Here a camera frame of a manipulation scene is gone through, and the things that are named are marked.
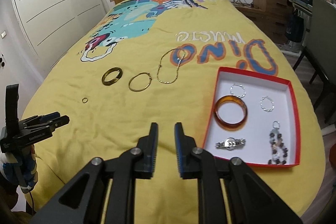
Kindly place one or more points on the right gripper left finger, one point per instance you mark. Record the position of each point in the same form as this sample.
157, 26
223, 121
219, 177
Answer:
103, 191

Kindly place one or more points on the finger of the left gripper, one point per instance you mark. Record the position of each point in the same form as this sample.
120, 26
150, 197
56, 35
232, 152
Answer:
52, 124
40, 119

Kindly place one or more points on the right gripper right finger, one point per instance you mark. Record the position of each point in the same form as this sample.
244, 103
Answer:
229, 191

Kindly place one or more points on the silver wristwatch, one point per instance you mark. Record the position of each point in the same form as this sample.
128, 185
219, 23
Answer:
230, 143

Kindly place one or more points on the dark olive bangle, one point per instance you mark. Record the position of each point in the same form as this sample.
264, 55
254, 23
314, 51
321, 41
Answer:
112, 76

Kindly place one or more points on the red jewelry box tray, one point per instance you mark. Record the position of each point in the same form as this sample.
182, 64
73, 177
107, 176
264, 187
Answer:
272, 139

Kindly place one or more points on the amber bangle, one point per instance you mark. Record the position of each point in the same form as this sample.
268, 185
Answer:
230, 113

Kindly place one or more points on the white wardrobe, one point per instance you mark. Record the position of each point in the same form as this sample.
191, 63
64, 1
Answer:
54, 26

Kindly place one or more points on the yellow dinosaur bedspread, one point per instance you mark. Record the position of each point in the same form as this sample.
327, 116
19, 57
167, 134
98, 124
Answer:
182, 44

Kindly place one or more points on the grey desk chair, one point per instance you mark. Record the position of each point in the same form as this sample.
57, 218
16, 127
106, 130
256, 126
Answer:
320, 47

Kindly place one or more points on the wooden drawer chest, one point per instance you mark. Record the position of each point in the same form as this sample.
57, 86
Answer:
270, 16

